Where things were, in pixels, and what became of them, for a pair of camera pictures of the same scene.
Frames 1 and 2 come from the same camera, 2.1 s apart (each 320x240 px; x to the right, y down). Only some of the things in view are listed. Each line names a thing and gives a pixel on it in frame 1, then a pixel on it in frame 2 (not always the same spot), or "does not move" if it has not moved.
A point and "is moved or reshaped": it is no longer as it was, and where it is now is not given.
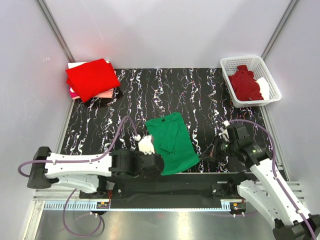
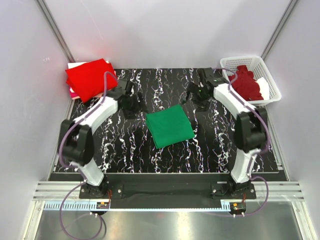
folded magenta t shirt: (73, 94) does not move
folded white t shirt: (71, 64) does not move
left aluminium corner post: (64, 46) does not move
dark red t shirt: (244, 87) does not move
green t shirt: (171, 141) is moved or reshaped
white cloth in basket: (264, 88) does not move
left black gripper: (152, 175) -> (131, 114)
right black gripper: (212, 150) -> (193, 88)
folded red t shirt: (92, 79) does not move
